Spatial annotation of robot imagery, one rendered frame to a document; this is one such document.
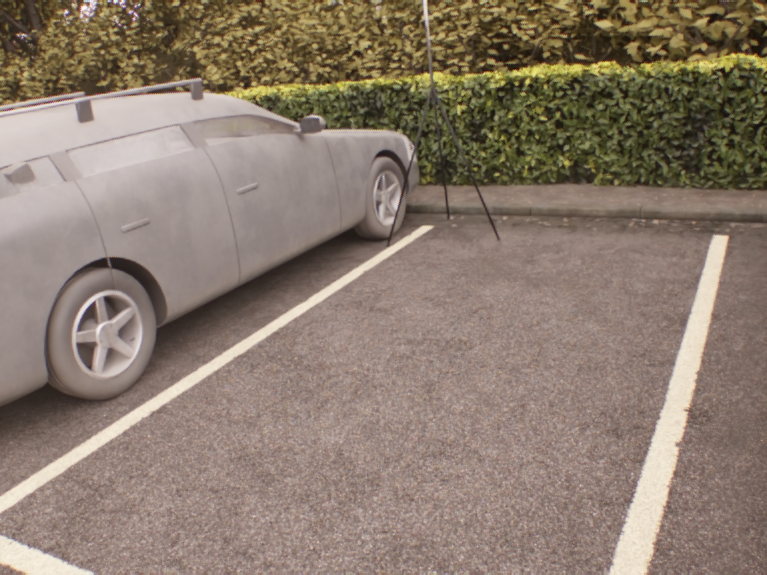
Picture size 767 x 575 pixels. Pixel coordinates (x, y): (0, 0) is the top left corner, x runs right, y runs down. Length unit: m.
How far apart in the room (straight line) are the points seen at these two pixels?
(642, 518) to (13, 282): 2.70
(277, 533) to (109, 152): 2.21
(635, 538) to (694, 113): 4.62
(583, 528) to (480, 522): 0.34
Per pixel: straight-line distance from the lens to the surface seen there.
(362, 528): 2.62
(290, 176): 4.84
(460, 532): 2.56
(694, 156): 6.67
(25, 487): 3.39
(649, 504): 2.69
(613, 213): 6.19
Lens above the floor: 1.57
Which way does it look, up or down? 19 degrees down
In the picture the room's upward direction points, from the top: 6 degrees counter-clockwise
